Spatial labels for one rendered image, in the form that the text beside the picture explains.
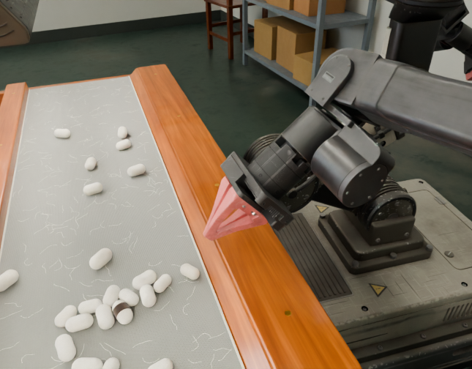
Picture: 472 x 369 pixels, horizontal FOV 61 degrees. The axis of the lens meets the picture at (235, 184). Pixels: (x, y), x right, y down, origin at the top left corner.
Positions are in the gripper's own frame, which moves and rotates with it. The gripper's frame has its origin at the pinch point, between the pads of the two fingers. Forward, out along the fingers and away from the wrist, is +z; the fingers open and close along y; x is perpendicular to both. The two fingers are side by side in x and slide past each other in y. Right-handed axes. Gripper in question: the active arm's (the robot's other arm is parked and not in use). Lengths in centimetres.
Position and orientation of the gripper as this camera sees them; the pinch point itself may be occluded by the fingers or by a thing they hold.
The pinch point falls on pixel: (211, 233)
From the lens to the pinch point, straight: 51.0
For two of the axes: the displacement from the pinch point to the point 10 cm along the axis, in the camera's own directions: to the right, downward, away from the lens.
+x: 6.2, 4.9, 6.1
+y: 3.4, 5.4, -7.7
